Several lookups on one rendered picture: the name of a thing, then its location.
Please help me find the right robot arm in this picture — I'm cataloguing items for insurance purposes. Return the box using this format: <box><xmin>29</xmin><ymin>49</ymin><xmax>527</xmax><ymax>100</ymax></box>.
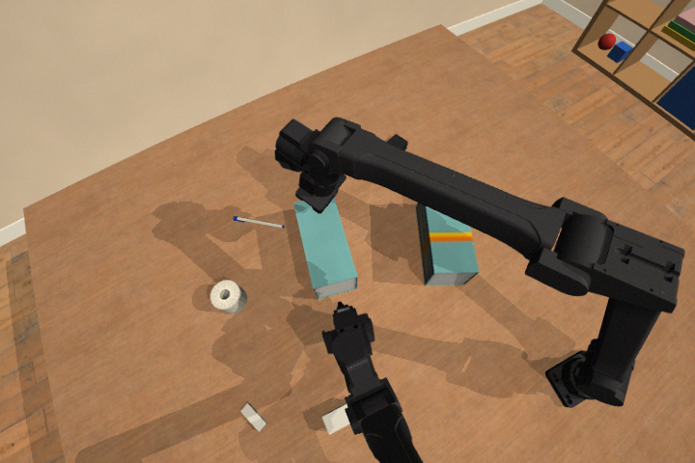
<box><xmin>275</xmin><ymin>117</ymin><xmax>685</xmax><ymax>408</ymax></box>

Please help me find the teal rectangular box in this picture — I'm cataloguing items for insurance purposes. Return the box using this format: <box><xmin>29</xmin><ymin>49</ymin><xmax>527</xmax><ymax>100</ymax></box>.
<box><xmin>293</xmin><ymin>199</ymin><xmax>358</xmax><ymax>299</ymax></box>

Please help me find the teal box with orange band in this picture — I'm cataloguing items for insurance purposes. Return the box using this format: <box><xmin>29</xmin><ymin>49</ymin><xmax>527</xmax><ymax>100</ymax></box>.
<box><xmin>416</xmin><ymin>203</ymin><xmax>480</xmax><ymax>286</ymax></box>

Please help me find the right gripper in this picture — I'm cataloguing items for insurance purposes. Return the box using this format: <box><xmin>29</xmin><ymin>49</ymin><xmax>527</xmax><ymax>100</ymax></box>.
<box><xmin>295</xmin><ymin>171</ymin><xmax>347</xmax><ymax>214</ymax></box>

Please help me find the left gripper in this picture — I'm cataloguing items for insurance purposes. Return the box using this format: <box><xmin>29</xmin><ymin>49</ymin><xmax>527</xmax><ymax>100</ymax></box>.
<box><xmin>322</xmin><ymin>301</ymin><xmax>375</xmax><ymax>354</ymax></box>

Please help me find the white pen with blue cap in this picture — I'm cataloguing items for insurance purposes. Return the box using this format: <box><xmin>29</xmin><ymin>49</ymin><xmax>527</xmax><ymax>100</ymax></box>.
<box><xmin>234</xmin><ymin>216</ymin><xmax>284</xmax><ymax>228</ymax></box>

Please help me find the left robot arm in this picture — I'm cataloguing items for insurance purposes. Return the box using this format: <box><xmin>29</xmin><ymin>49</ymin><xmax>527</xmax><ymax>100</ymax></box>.
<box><xmin>331</xmin><ymin>305</ymin><xmax>423</xmax><ymax>463</ymax></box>

